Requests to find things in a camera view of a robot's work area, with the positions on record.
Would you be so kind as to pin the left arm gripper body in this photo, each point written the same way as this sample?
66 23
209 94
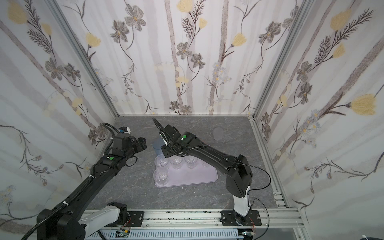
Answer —
140 144

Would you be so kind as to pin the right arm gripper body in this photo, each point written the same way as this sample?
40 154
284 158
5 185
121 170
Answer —
167 133

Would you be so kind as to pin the blue plastic cup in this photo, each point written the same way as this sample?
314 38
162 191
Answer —
157 145

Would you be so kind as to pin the clear faceted tumbler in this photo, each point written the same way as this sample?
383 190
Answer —
176 162
161 161
191 162

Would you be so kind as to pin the clear tall glass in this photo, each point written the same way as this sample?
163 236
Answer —
161 176

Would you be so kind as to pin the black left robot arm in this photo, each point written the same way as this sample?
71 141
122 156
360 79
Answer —
65 222

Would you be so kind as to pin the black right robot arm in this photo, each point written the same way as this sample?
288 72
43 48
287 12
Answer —
238 171

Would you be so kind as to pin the lilac plastic tray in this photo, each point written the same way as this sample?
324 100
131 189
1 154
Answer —
201 174

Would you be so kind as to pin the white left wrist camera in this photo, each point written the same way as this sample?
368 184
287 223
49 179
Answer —
124 130

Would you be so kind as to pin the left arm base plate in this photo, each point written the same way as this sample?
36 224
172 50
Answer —
135 219

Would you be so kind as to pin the white slotted cable duct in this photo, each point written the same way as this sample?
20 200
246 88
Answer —
177 234

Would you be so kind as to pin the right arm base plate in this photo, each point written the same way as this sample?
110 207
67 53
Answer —
233 219

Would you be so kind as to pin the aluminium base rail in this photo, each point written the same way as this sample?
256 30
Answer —
211 219

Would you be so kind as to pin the aluminium corner post left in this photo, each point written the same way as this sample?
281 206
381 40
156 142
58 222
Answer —
57 13

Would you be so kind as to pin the aluminium corner post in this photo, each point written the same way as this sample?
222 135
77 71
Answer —
298 22
57 13

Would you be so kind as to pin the aluminium corner post right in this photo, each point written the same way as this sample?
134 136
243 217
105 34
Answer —
298 22

